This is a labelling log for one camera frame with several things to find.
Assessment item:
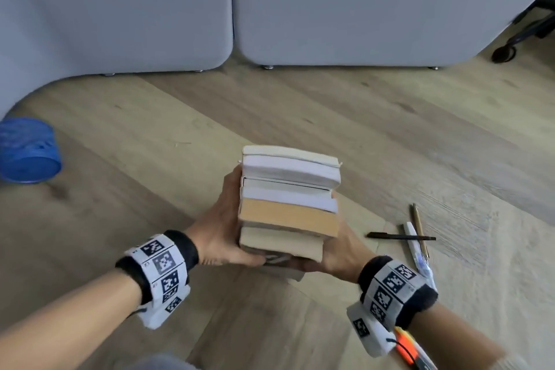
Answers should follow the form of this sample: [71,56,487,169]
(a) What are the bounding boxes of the white book red speckles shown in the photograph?
[239,155,342,189]

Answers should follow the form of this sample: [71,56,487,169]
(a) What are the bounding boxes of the grey blue trousers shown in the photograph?
[136,354,198,370]

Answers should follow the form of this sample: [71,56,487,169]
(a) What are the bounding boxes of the black wristband with marker tags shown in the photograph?
[116,230,199,305]
[357,256,439,331]

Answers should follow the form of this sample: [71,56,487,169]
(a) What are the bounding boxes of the black and white book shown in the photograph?
[239,225,325,283]

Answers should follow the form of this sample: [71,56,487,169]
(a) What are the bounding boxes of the person's right forearm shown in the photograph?
[405,304,506,370]

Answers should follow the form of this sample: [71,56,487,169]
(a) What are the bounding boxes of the person's right hand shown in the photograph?
[303,217,378,284]

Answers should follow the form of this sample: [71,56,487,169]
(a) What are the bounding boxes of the thick white marker pen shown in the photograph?
[403,222,436,290]

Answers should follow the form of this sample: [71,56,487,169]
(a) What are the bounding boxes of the grey felt partition panel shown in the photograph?
[0,0,79,121]
[232,0,555,68]
[0,0,234,78]

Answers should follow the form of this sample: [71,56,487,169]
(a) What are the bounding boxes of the blue mesh pen holder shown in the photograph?
[0,117,63,184]

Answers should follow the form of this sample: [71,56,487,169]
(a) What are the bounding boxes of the slim gold brown pen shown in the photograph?
[410,203,431,260]

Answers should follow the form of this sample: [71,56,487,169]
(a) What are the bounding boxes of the colourful cover novel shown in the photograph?
[237,198,341,239]

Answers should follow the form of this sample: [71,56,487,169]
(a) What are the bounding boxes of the person's left hand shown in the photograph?
[184,165,266,269]

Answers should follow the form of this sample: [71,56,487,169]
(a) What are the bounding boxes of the orange black highlighter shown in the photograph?
[393,327,439,370]

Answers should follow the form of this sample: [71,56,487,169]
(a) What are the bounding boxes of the black marker pen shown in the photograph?
[366,231,438,241]

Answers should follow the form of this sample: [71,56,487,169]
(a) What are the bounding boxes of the black camera cable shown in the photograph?
[386,338,417,370]

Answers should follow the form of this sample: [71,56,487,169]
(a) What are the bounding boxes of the blue and white book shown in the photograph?
[242,145,344,168]

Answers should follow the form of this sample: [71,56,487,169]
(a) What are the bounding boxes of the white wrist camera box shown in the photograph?
[346,301,398,358]
[138,285,191,331]

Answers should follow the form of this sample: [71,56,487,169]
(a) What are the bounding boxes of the white book with green circle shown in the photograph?
[239,186,340,215]

